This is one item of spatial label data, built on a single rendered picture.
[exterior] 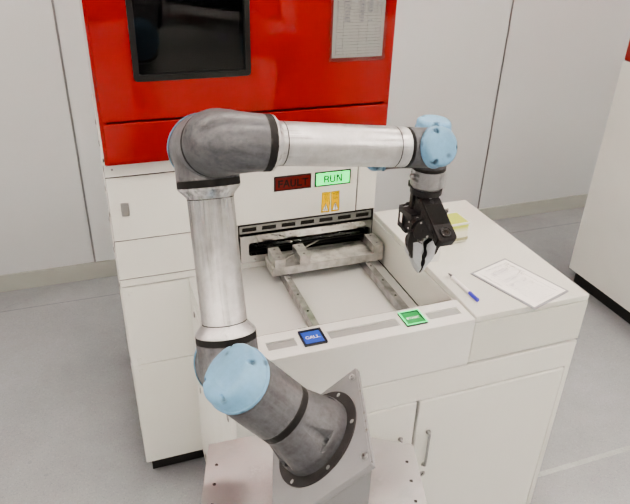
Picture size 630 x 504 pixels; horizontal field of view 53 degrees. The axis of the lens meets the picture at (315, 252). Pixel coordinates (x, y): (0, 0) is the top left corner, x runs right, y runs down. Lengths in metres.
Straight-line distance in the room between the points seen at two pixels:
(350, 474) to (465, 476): 0.97
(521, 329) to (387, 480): 0.58
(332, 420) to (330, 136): 0.49
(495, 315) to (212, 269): 0.78
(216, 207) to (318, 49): 0.76
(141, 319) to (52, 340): 1.25
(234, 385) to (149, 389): 1.18
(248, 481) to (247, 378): 0.36
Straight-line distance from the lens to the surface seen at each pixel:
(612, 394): 3.11
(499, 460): 2.05
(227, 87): 1.73
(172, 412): 2.31
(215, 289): 1.16
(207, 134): 1.04
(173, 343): 2.12
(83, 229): 3.54
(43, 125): 3.33
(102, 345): 3.15
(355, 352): 1.50
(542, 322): 1.76
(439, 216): 1.39
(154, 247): 1.93
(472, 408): 1.82
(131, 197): 1.85
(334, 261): 1.96
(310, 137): 1.07
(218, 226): 1.15
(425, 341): 1.57
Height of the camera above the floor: 1.86
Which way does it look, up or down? 29 degrees down
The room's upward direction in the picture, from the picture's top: 2 degrees clockwise
